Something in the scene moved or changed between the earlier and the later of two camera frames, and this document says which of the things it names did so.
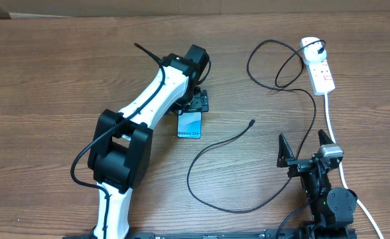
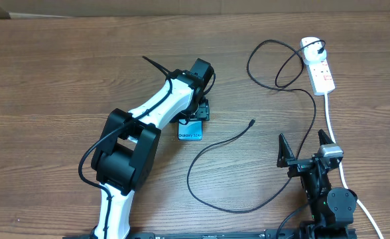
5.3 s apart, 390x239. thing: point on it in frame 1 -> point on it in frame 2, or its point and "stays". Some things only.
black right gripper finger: x=324 y=138 stays
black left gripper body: x=199 y=102 -> x=201 y=113
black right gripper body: x=313 y=180 stays
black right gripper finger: x=285 y=153 stays
